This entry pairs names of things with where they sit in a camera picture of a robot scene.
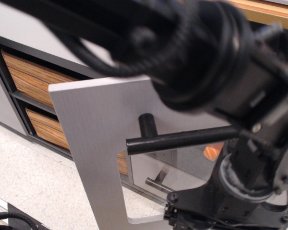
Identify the lower wood-grain storage bin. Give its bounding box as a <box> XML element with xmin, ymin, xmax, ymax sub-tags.
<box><xmin>25</xmin><ymin>107</ymin><xmax>70</xmax><ymax>150</ymax></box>

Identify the black oven door handle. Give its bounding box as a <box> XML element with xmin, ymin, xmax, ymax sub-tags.
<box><xmin>126</xmin><ymin>113</ymin><xmax>240</xmax><ymax>156</ymax></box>

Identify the orange toy salmon piece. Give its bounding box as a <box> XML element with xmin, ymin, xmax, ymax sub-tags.
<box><xmin>204</xmin><ymin>143</ymin><xmax>224</xmax><ymax>162</ymax></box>

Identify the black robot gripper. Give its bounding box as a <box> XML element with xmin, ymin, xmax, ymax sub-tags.
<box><xmin>163</xmin><ymin>153</ymin><xmax>288</xmax><ymax>230</ymax></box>

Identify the wooden countertop edge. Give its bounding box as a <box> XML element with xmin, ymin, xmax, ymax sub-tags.
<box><xmin>228</xmin><ymin>0</ymin><xmax>288</xmax><ymax>29</ymax></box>

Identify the black braided cable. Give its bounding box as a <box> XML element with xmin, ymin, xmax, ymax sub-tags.
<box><xmin>0</xmin><ymin>211</ymin><xmax>36</xmax><ymax>230</ymax></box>

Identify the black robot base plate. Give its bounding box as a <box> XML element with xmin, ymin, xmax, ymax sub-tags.
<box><xmin>7</xmin><ymin>202</ymin><xmax>51</xmax><ymax>230</ymax></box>

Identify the black drawer handle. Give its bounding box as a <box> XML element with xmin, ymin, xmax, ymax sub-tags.
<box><xmin>145</xmin><ymin>170</ymin><xmax>174</xmax><ymax>194</ymax></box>

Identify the grey toy kitchen cabinet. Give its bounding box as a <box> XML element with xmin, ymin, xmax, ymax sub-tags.
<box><xmin>0</xmin><ymin>0</ymin><xmax>288</xmax><ymax>230</ymax></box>

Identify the grey lower drawer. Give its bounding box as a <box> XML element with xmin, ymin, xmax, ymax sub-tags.
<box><xmin>131</xmin><ymin>152</ymin><xmax>214</xmax><ymax>199</ymax></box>

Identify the upper wood-grain storage bin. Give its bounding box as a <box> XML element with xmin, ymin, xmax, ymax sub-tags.
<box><xmin>1</xmin><ymin>49</ymin><xmax>77</xmax><ymax>108</ymax></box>

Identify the wood-grain storage bin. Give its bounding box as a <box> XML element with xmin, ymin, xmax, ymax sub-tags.
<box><xmin>25</xmin><ymin>107</ymin><xmax>70</xmax><ymax>150</ymax></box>
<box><xmin>1</xmin><ymin>49</ymin><xmax>77</xmax><ymax>108</ymax></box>

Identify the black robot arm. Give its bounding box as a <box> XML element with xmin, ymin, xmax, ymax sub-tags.
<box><xmin>5</xmin><ymin>0</ymin><xmax>288</xmax><ymax>230</ymax></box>

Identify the grey toy oven door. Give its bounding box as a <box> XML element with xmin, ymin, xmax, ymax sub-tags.
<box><xmin>48</xmin><ymin>76</ymin><xmax>226</xmax><ymax>230</ymax></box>

